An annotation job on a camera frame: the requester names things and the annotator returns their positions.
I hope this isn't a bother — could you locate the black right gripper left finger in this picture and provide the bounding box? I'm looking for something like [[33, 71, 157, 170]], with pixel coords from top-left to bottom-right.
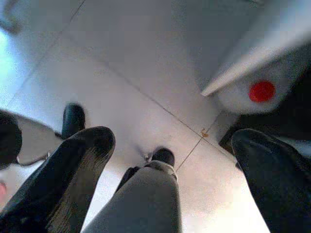
[[0, 126, 116, 233]]

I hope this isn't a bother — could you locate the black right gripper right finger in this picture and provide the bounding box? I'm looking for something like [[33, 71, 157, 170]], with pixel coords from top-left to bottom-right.
[[230, 128, 311, 233]]

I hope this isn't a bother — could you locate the robot right leg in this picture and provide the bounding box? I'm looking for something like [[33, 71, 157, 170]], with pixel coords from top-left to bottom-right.
[[81, 147, 179, 233]]

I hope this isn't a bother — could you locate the white jug red cap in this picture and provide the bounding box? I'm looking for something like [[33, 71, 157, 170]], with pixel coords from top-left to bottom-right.
[[217, 62, 296, 115]]

